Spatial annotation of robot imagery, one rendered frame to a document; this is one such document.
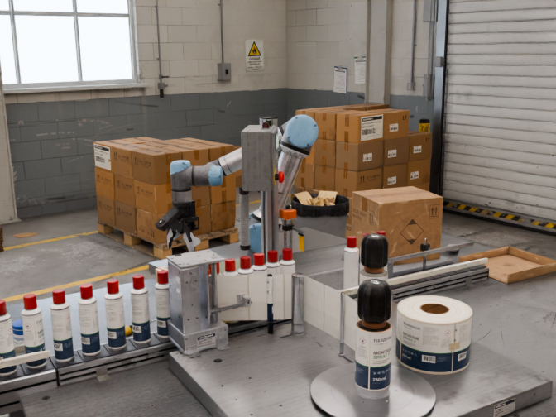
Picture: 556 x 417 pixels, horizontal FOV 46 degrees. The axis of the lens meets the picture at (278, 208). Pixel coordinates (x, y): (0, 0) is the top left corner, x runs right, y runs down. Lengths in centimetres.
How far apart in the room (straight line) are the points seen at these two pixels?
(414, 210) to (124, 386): 140
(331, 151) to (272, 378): 451
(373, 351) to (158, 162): 406
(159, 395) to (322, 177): 463
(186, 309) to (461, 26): 557
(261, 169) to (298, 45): 693
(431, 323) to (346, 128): 433
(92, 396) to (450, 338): 96
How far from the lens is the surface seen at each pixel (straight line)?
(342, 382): 175
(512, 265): 294
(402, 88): 769
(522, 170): 673
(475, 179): 703
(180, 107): 819
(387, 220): 270
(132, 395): 187
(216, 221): 590
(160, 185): 553
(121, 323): 198
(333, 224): 485
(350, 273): 232
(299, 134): 240
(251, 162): 207
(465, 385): 182
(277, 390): 174
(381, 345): 162
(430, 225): 281
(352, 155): 598
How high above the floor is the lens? 172
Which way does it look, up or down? 14 degrees down
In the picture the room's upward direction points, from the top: 1 degrees counter-clockwise
